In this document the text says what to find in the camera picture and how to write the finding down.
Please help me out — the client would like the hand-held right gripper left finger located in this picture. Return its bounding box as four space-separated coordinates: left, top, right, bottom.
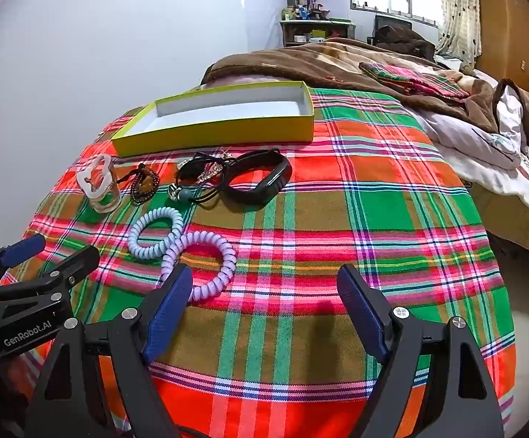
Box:
25 264 194 438

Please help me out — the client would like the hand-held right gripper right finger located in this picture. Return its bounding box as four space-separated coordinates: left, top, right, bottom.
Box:
337 264 507 438

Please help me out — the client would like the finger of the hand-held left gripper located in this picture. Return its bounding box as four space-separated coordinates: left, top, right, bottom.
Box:
0 234 47 268
40 245 101 293

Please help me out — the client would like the blue spiral hair tie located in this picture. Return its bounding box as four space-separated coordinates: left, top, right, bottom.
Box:
128 207 185 260

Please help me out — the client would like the white clear hair clip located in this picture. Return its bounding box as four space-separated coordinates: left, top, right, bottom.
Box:
76 154 123 214

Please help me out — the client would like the purple spiral hair tie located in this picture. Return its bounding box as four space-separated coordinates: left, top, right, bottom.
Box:
159 230 238 303

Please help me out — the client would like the brown beaded bracelet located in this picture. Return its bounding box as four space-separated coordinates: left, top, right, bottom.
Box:
121 163 161 206

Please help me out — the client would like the black cord hair tie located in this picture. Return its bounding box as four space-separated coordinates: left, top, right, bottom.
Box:
175 151 238 206

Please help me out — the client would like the black smart band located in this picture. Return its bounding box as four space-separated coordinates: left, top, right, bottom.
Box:
219 147 293 205

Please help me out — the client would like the yellow cardboard box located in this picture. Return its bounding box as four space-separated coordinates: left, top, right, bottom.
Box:
111 81 315 158

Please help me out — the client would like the red green plaid bed cloth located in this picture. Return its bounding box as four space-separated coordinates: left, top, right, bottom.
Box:
0 87 518 438

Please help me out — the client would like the brown cardboard box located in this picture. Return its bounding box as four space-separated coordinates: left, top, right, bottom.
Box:
467 182 529 251

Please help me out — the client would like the white quilt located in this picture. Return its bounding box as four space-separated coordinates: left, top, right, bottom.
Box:
401 70 529 217

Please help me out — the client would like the folded pink plaid cloth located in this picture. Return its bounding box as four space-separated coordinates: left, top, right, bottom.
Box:
359 61 470 103

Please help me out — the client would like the pink bed sheet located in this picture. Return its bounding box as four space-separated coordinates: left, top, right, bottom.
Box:
201 75 302 93

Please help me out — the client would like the brown fleece blanket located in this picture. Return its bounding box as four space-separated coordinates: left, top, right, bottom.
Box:
201 36 529 151

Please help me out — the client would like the dark brown jacket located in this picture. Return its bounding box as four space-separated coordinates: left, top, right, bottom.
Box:
374 24 436 60

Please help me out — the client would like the wooden shelf unit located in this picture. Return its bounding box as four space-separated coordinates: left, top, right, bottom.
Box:
279 18 356 49

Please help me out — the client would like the black monitor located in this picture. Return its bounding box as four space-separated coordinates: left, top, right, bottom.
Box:
374 15 413 37

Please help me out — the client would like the group of toiletry bottles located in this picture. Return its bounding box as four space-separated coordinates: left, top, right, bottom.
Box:
285 0 333 21

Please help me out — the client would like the spotted curtain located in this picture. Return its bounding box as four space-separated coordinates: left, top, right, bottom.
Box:
435 0 482 71

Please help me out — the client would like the wooden wardrobe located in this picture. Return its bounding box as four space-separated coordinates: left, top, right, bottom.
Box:
474 0 529 92

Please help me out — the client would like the hair tie with bead charm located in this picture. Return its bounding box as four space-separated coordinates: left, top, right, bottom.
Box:
168 182 222 206

